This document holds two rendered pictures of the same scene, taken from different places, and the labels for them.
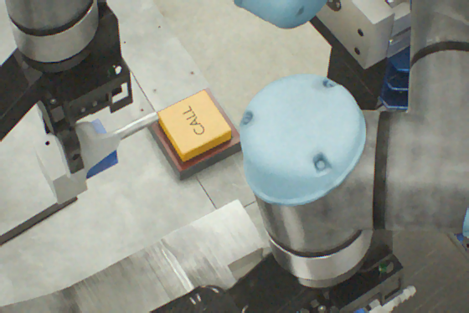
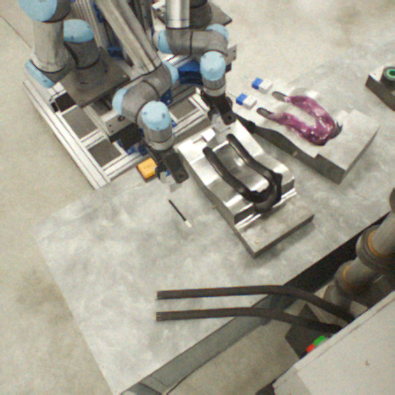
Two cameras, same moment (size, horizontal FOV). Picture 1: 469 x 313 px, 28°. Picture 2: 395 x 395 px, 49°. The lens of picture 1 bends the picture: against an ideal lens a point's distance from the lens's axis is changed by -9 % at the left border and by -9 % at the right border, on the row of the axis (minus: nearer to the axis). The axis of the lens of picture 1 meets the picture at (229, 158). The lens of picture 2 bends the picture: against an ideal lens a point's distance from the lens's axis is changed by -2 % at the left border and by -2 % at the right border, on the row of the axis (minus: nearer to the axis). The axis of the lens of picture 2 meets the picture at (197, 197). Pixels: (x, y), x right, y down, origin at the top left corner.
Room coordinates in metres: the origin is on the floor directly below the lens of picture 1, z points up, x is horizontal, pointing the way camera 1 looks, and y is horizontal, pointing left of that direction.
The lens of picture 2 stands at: (0.30, 0.94, 2.26)
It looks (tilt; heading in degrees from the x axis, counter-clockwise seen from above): 62 degrees down; 276
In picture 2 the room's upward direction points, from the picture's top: 7 degrees counter-clockwise
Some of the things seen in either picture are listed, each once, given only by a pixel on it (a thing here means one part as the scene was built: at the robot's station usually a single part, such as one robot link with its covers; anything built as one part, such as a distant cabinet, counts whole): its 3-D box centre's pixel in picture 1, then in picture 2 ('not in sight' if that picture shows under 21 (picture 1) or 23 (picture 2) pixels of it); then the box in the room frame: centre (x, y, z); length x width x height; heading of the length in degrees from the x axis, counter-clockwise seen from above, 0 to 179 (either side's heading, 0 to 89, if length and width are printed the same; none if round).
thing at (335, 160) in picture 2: not in sight; (304, 122); (-0.06, -0.13, 0.86); 0.50 x 0.26 x 0.11; 139
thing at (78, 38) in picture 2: not in sight; (77, 41); (0.77, -0.26, 1.20); 0.13 x 0.12 x 0.14; 52
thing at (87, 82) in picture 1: (70, 64); (162, 151); (0.47, 0.14, 1.09); 0.09 x 0.08 x 0.12; 122
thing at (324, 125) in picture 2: not in sight; (304, 115); (-0.05, -0.13, 0.90); 0.26 x 0.18 x 0.08; 139
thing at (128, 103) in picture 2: not in sight; (136, 102); (0.53, 0.07, 1.25); 0.11 x 0.11 x 0.08; 52
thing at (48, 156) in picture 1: (100, 145); (166, 173); (0.48, 0.13, 0.93); 0.13 x 0.05 x 0.05; 122
